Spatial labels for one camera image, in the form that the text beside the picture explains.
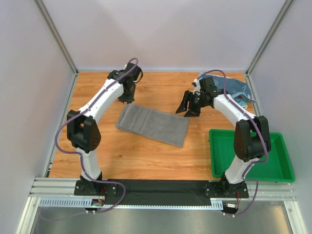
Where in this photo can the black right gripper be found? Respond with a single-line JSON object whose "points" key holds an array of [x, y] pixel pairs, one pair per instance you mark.
{"points": [[193, 103]]}

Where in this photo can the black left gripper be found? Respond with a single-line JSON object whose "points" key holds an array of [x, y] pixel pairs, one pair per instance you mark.
{"points": [[126, 98]]}

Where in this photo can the grey terry towel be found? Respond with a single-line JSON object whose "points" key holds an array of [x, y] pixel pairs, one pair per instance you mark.
{"points": [[153, 124]]}

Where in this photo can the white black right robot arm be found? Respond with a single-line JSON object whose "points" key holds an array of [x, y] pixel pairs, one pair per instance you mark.
{"points": [[251, 137]]}

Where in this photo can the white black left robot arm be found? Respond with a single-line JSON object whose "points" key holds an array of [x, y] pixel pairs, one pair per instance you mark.
{"points": [[82, 127]]}

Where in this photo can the blue patterned towel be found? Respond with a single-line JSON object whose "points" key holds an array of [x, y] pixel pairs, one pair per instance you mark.
{"points": [[238, 90]]}

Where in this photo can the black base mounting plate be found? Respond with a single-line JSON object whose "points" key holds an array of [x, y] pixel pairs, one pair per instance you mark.
{"points": [[158, 192]]}

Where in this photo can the green plastic tray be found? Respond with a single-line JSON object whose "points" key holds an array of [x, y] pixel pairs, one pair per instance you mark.
{"points": [[277, 169]]}

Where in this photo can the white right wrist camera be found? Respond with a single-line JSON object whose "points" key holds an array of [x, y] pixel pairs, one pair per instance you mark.
{"points": [[195, 83]]}

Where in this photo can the aluminium front rail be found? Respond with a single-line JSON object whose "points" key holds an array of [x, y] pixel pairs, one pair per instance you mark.
{"points": [[60, 193]]}

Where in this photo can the aluminium frame post left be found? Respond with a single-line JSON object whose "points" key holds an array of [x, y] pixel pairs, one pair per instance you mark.
{"points": [[55, 33]]}

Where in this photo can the aluminium frame post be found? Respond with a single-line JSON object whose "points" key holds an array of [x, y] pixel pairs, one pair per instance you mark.
{"points": [[269, 36], [55, 33]]}

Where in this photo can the aluminium frame post right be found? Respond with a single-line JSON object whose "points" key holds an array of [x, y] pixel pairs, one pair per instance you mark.
{"points": [[269, 36]]}

